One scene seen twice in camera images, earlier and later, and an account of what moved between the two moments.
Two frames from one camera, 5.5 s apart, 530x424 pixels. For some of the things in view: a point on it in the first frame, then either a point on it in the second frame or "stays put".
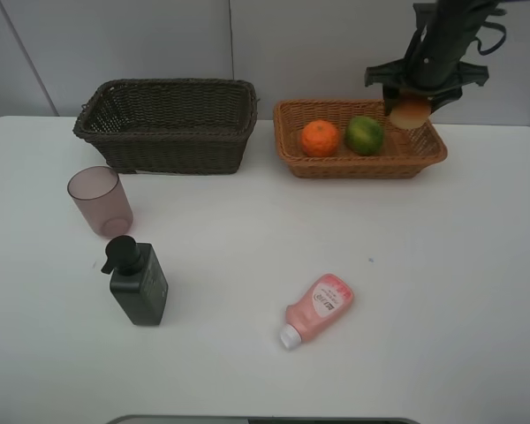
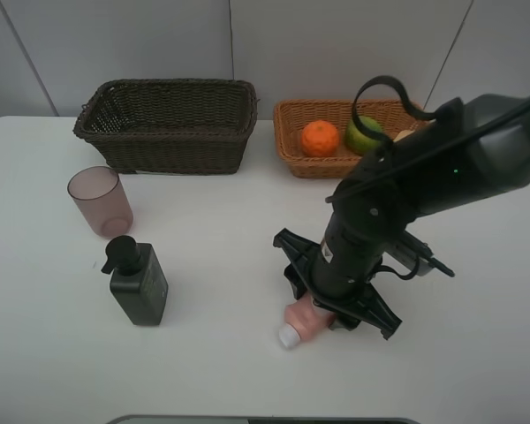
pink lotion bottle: x=314 y=315 stays put
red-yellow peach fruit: x=411 y=114 to x=404 y=133
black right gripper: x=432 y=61 to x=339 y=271
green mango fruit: x=364 y=135 stays put
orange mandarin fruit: x=320 y=139 stays put
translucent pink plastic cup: x=102 y=196 stays put
